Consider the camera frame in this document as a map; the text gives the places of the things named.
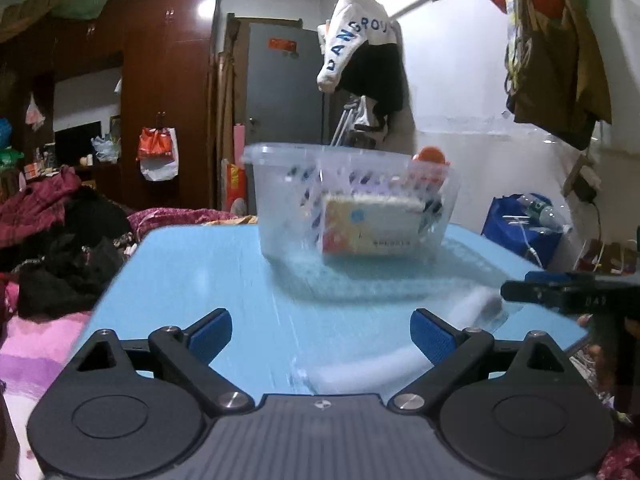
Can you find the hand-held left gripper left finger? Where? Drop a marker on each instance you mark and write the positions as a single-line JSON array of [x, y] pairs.
[[210, 334]]

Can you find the maroon plaid blanket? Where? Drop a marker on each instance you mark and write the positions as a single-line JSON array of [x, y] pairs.
[[37, 200]]

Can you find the brown wooden wardrobe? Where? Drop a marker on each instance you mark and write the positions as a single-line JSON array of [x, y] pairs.
[[165, 100]]

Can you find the white printed hoodie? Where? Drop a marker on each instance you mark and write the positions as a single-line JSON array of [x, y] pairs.
[[357, 25]]

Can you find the wall power adapter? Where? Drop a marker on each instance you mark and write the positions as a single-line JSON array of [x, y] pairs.
[[585, 182]]

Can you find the orange hanging bag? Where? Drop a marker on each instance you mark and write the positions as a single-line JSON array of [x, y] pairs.
[[155, 142]]

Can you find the orange ball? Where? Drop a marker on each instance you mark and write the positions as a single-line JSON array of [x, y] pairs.
[[430, 165]]

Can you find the black hanging garment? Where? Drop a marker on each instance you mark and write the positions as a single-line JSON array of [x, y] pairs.
[[375, 80]]

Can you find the black television screen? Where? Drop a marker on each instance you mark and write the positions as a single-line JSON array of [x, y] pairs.
[[75, 140]]

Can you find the white medicine box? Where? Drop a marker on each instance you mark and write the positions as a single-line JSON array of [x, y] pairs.
[[372, 230]]

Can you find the clear plastic water bottle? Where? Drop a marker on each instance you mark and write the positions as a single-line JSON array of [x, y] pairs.
[[545, 212]]

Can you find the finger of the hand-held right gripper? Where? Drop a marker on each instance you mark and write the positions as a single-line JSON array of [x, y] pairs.
[[532, 294], [545, 277]]

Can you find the white pink plastic bag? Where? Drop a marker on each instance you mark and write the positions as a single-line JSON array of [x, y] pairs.
[[34, 114]]

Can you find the clear white plastic bag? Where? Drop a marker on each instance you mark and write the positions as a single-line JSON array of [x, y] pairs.
[[106, 149]]

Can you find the brown hanging clothes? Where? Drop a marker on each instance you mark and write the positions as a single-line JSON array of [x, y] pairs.
[[555, 60]]

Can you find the white plastic basket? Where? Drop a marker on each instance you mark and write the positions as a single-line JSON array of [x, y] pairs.
[[280, 200]]

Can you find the blue tote bag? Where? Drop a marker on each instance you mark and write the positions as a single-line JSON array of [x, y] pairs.
[[510, 240]]

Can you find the grey door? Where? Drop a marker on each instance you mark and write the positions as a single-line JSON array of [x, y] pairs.
[[285, 85]]

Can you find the pile of black clothes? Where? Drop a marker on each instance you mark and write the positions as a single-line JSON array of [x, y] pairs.
[[75, 255]]

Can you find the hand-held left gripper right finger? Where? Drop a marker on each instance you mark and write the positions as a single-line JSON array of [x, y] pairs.
[[432, 338]]

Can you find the metal crutches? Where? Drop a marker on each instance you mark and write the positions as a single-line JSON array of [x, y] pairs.
[[345, 125]]

